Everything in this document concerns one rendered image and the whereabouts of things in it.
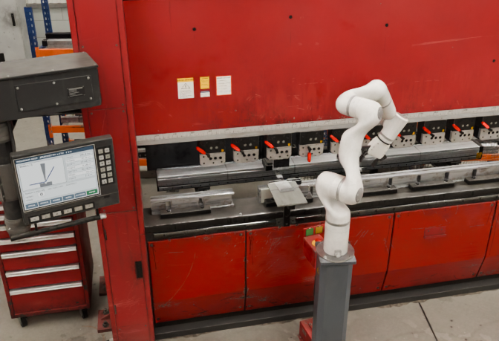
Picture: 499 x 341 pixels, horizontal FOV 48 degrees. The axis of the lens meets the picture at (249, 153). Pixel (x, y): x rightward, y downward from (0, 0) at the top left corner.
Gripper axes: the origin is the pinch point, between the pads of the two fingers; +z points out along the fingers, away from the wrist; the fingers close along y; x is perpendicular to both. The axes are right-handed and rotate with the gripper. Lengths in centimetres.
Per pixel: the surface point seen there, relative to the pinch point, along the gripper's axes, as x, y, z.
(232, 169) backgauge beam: -63, 35, 66
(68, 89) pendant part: 2, 156, 24
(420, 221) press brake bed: -19, -79, 30
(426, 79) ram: -42, -31, -47
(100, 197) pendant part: 9, 123, 68
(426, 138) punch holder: -37, -55, -16
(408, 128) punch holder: -38, -40, -16
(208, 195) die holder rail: -35, 53, 74
